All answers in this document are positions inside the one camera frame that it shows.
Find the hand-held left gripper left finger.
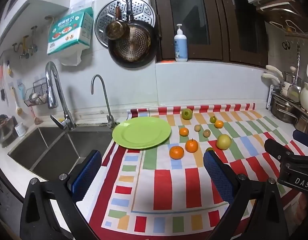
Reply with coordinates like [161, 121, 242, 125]
[20, 150, 103, 240]

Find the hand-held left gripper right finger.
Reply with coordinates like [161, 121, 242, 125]
[203, 151, 293, 240]

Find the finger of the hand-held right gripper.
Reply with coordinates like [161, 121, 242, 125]
[264, 138, 303, 162]
[292, 129, 308, 148]

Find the yellow pear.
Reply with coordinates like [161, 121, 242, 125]
[216, 134, 232, 150]

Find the orange tangerine with stem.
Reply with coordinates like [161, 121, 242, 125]
[185, 138, 199, 153]

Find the green plate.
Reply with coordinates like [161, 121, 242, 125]
[112, 117, 172, 150]

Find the steel pot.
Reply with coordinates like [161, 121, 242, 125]
[294, 112, 308, 135]
[271, 94, 298, 124]

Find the stainless steel sink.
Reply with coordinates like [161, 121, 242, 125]
[7, 126, 114, 180]

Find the white ceramic jar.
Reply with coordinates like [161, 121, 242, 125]
[300, 81, 308, 114]

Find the metal ladle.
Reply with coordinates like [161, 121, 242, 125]
[288, 42, 302, 103]

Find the striped colourful tablecloth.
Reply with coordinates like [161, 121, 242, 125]
[88, 102, 308, 237]

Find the thin gooseneck faucet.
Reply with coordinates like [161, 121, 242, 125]
[91, 74, 116, 129]

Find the white cup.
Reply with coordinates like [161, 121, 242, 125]
[14, 122, 27, 137]

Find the large chrome faucet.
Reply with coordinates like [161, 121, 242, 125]
[45, 61, 77, 130]

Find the dark pot with dishes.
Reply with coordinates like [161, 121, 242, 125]
[0, 114, 15, 145]

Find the hanging kitchen brush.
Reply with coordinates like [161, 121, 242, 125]
[10, 86, 23, 115]

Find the clear plastic bag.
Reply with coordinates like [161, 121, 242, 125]
[59, 1, 95, 67]

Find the large black frying pan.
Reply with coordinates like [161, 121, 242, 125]
[108, 0, 159, 68]

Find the white pump soap bottle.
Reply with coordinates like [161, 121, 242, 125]
[174, 24, 188, 62]

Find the green tissue pack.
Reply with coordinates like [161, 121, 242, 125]
[47, 7, 94, 55]

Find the small brass pan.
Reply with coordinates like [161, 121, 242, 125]
[105, 1, 130, 40]

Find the round metal steamer plate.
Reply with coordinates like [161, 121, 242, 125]
[94, 0, 156, 48]

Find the white knife handle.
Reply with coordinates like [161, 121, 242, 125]
[261, 73, 280, 85]
[265, 65, 284, 78]

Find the black wire basket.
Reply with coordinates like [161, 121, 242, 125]
[24, 78, 50, 107]

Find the dark wooden window frame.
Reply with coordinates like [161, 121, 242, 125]
[147, 0, 269, 68]

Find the yellow wall hook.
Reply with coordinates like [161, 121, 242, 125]
[12, 35, 29, 59]

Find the metal wall hook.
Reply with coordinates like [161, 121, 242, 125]
[29, 26, 39, 55]

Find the white wall cabinet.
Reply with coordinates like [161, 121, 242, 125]
[0, 0, 74, 63]

